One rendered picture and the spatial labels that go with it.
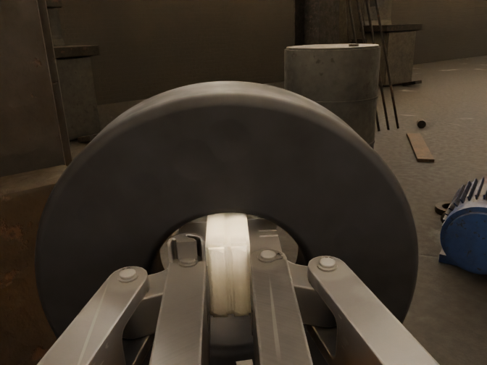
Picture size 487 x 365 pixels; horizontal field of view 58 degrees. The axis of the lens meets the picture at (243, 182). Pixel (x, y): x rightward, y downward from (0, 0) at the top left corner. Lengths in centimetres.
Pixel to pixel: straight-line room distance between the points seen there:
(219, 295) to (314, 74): 248
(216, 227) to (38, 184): 31
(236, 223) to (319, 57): 245
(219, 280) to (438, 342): 154
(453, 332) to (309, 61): 160
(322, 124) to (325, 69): 244
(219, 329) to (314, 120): 11
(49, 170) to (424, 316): 150
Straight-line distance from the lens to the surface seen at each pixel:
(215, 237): 15
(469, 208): 191
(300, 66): 266
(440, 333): 172
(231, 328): 21
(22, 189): 45
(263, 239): 17
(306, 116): 15
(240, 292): 16
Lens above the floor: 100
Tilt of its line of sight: 19 degrees down
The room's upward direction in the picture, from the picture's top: 2 degrees counter-clockwise
